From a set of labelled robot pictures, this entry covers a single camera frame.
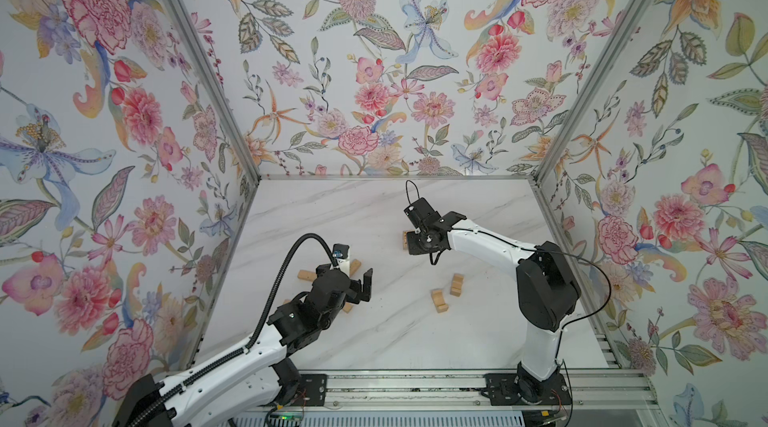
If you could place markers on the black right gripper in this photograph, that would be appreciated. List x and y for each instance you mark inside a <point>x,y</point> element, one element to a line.
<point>412,249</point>

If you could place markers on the wood arch block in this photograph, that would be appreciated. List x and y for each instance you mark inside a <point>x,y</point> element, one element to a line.
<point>438,300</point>
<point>456,287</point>

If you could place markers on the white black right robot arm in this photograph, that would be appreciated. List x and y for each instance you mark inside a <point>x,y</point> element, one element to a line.
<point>547,291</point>

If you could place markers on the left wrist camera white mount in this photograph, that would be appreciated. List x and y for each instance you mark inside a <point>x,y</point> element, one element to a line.
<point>341,256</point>

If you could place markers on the numbered long wood block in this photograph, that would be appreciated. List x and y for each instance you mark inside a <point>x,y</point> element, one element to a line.
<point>305,275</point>

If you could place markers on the aluminium corner post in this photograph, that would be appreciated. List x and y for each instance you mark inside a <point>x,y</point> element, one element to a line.
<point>617,42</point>
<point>198,59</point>

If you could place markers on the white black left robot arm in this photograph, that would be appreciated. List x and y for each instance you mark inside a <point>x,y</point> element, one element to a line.
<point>250,373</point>

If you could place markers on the engraved long wood block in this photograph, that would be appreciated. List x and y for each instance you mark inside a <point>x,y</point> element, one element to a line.
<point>355,265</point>

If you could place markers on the wood arch block far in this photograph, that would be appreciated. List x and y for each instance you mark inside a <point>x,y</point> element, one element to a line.
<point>456,287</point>

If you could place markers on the aluminium corner post right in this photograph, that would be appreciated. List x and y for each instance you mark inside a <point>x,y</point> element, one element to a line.
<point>617,42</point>

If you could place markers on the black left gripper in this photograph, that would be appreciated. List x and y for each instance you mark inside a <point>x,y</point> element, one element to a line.
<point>359,296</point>

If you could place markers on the aluminium corner post left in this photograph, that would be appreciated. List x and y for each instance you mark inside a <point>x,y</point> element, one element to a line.
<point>198,59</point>

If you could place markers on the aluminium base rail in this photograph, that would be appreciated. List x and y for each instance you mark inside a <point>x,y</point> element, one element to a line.
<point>580,389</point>

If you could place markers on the wood arch block near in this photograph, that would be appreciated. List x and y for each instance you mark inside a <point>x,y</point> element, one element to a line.
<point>438,300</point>

